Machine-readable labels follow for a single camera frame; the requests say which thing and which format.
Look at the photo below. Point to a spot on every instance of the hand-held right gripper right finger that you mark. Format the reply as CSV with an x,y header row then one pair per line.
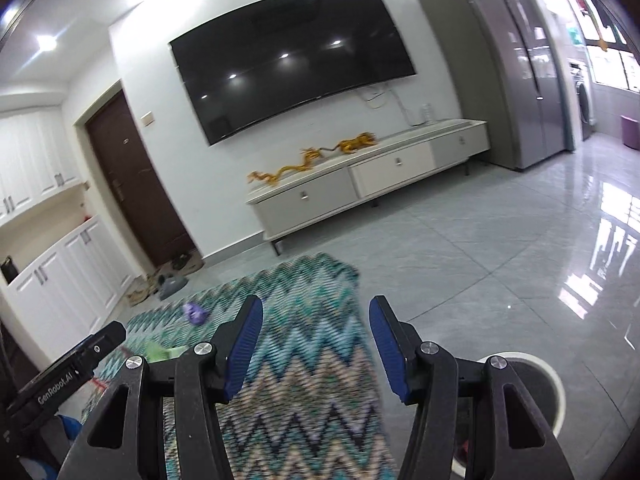
x,y
387,350

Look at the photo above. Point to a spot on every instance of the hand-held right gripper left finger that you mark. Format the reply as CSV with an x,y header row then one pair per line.
x,y
245,345

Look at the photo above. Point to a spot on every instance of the purple wrapper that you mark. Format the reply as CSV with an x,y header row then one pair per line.
x,y
196,313

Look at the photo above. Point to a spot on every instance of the green wrapper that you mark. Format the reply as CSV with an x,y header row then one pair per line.
x,y
162,352

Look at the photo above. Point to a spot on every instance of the white round bin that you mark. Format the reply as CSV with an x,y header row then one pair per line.
x,y
530,385

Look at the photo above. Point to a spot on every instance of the zigzag patterned blanket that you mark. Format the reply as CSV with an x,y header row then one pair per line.
x,y
310,385

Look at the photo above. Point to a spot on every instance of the brown doormat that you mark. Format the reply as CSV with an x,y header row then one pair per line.
x,y
196,264

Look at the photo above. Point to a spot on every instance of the dark shoes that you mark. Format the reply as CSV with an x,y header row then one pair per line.
x,y
181,261

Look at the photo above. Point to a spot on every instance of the white base cabinets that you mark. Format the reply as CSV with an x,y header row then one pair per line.
x,y
75,270

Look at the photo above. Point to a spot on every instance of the beige shoes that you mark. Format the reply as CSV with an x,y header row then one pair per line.
x,y
137,296

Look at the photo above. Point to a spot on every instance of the dark bag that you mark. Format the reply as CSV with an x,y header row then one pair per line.
x,y
9,270

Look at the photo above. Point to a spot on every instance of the white television cabinet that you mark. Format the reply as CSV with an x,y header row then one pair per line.
x,y
310,195

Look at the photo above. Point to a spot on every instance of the long golden dragon ornament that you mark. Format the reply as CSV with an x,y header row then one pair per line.
x,y
290,167

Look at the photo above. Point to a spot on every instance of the dark brown entrance door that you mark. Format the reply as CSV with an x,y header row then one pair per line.
x,y
135,185

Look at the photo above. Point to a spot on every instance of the short golden dragon ornament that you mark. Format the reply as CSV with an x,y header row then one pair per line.
x,y
357,142

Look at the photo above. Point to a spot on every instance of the grey double-door refrigerator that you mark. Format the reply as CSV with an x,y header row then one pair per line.
x,y
500,85

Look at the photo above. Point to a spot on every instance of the grey washing machine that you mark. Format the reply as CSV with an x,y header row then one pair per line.
x,y
582,100

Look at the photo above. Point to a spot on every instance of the ceiling downlight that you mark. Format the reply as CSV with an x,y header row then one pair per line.
x,y
47,42

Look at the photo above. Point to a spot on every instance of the balcony window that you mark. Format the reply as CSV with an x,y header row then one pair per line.
x,y
610,67

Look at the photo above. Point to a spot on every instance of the teal hanging item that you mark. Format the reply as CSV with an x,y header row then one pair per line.
x,y
573,36

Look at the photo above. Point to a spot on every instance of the yellow hanging garment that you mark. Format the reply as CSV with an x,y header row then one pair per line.
x,y
602,40

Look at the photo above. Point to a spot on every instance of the red hanging garment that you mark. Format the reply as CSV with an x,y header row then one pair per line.
x,y
581,1

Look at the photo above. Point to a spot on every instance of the white wall cabinets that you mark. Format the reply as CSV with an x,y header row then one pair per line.
x,y
30,160

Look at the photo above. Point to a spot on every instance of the gold light switch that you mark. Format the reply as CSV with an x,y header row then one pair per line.
x,y
147,119

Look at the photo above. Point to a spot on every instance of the black wall television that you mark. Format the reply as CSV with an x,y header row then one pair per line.
x,y
290,60

